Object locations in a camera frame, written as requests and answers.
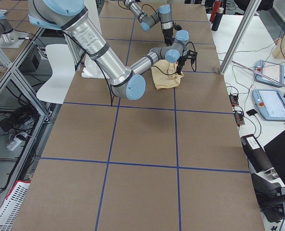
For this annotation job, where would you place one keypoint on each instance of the aluminium frame post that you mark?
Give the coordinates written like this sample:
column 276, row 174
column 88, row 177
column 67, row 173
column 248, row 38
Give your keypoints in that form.
column 249, row 13

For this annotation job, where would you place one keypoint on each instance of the red bottle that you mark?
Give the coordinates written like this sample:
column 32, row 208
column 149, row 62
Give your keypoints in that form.
column 216, row 6

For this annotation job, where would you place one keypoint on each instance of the white perforated basket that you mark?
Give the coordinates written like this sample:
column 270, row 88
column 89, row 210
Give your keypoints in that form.
column 12, row 204

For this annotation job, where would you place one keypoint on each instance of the white plastic chair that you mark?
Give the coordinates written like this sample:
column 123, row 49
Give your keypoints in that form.
column 55, row 89

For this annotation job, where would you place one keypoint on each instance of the black box with label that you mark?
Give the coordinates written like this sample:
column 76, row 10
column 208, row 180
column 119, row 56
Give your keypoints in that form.
column 258, row 160

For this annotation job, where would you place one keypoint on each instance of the near blue teach pendant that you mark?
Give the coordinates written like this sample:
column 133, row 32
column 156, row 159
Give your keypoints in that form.
column 270, row 104

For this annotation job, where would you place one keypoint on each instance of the blue teach pendant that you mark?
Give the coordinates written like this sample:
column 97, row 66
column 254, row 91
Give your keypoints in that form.
column 270, row 69
column 270, row 104

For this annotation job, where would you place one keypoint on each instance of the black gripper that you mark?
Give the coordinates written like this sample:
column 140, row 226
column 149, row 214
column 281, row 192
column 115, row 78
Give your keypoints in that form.
column 166, row 35
column 181, row 61

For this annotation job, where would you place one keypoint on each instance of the black water bottle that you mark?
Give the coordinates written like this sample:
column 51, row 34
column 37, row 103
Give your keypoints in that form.
column 217, row 19

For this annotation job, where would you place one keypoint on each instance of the far blue teach pendant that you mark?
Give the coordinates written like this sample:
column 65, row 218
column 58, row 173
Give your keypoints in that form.
column 270, row 69

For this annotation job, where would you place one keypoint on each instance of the cream long-sleeve graphic shirt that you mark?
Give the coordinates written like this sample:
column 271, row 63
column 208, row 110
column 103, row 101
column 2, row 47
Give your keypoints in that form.
column 165, row 76

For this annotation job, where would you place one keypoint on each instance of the robot arm grey silver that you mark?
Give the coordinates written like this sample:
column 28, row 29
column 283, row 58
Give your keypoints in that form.
column 162, row 15
column 71, row 16

